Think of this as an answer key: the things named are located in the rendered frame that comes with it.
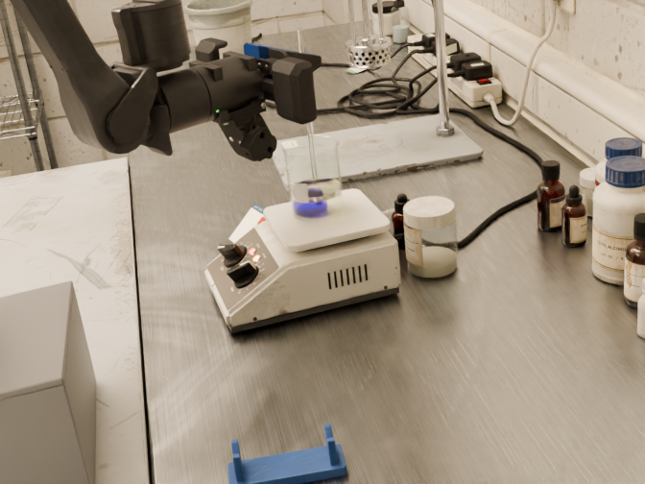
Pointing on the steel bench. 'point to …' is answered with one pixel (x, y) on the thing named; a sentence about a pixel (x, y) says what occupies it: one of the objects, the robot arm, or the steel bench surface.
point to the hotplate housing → (315, 279)
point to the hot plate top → (367, 216)
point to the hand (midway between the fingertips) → (293, 67)
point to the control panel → (230, 295)
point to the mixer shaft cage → (365, 48)
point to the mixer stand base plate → (393, 148)
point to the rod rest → (290, 465)
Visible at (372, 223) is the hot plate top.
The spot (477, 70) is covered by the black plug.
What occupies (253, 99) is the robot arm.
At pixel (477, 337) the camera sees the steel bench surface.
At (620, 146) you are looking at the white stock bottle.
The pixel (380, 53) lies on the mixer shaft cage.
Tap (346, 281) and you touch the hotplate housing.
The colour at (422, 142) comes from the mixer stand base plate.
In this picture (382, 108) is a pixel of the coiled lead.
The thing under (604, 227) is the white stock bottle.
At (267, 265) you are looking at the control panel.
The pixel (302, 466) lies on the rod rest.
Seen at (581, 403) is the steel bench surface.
